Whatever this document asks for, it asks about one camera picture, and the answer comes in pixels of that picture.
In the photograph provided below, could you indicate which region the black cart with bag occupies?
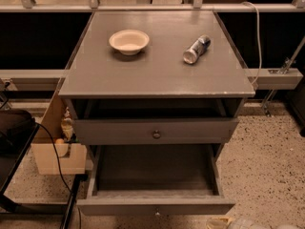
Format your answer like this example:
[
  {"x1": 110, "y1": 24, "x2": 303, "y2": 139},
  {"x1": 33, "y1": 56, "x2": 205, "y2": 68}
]
[{"x1": 0, "y1": 110, "x2": 87, "y2": 229}]

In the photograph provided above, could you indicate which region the white cable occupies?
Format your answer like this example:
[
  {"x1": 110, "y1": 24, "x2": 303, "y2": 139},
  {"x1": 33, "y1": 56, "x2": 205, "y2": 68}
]
[{"x1": 242, "y1": 1, "x2": 263, "y2": 86}]

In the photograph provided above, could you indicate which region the aluminium frame rail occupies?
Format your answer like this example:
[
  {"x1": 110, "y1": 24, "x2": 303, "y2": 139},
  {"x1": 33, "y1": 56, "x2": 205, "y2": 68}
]
[{"x1": 0, "y1": 70, "x2": 69, "y2": 92}]

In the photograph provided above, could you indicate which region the grey drawer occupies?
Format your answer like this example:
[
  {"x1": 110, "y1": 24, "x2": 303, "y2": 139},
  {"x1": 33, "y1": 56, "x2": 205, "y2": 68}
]
[
  {"x1": 73, "y1": 98, "x2": 240, "y2": 146},
  {"x1": 77, "y1": 145, "x2": 235, "y2": 216}
]

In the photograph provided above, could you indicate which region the cardboard box with items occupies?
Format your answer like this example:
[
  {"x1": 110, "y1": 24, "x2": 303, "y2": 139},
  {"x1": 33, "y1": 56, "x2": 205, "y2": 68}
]
[{"x1": 31, "y1": 93, "x2": 87, "y2": 175}]

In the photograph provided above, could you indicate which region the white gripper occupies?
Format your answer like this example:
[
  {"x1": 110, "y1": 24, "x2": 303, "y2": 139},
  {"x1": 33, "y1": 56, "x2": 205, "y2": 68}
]
[{"x1": 206, "y1": 217, "x2": 271, "y2": 229}]

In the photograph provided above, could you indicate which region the grey wooden drawer cabinet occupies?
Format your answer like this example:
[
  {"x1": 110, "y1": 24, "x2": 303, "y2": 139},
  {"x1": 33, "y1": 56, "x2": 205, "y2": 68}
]
[{"x1": 58, "y1": 10, "x2": 256, "y2": 151}]

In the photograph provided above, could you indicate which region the grey top drawer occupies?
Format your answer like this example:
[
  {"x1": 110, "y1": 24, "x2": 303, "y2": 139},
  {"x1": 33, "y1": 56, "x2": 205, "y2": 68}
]
[{"x1": 73, "y1": 98, "x2": 240, "y2": 146}]

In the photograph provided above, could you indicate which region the silver blue drink can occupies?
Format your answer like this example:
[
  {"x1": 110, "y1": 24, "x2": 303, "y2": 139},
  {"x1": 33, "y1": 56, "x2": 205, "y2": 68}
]
[{"x1": 183, "y1": 34, "x2": 211, "y2": 65}]

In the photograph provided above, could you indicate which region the black cable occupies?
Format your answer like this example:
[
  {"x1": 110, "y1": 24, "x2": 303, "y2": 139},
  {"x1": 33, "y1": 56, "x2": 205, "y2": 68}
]
[{"x1": 35, "y1": 121, "x2": 82, "y2": 229}]

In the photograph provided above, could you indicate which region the white paper bowl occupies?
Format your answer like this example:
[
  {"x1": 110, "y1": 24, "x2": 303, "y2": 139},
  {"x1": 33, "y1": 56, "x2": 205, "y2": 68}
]
[{"x1": 109, "y1": 30, "x2": 150, "y2": 55}]

